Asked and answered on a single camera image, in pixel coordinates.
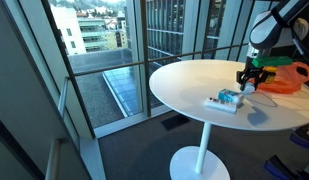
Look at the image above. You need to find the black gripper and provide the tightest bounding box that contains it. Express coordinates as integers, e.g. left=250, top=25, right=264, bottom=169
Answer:
left=236, top=55, right=266, bottom=92

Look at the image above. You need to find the white medicine bottle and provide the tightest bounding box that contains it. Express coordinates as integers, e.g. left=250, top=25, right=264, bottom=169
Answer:
left=240, top=81, right=256, bottom=95

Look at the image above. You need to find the dark bottle with yellow cap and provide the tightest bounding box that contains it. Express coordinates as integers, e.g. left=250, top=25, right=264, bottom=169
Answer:
left=263, top=66, right=279, bottom=85

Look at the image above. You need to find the blue and white medicine box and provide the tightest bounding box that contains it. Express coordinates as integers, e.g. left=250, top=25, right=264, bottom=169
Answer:
left=217, top=88, right=245, bottom=105

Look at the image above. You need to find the orange plastic bag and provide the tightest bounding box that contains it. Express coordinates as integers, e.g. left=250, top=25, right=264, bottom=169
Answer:
left=257, top=61, right=309, bottom=95

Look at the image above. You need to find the white pill organizer box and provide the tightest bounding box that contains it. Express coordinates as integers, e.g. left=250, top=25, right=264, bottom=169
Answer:
left=204, top=96, right=238, bottom=115

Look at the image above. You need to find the blue and black cart foot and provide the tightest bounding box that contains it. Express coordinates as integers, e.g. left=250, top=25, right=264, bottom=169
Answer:
left=289, top=123, right=309, bottom=152
left=263, top=154, right=309, bottom=180

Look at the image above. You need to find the black floor vent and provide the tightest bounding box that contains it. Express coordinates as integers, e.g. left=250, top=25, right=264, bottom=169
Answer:
left=160, top=114, right=192, bottom=132

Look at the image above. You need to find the dark metal window railing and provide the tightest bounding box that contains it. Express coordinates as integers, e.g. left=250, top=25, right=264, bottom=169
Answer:
left=73, top=41, right=252, bottom=77

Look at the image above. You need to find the grey metal handrail bar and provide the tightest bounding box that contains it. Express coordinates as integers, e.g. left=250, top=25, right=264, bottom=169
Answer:
left=57, top=76, right=71, bottom=118
left=44, top=138, right=63, bottom=180

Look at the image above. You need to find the green wrist camera box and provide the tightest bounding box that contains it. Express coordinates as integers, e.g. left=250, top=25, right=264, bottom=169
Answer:
left=251, top=55, right=294, bottom=69

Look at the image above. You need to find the white table pedestal base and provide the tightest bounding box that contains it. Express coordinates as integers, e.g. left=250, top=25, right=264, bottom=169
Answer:
left=169, top=121, right=232, bottom=180

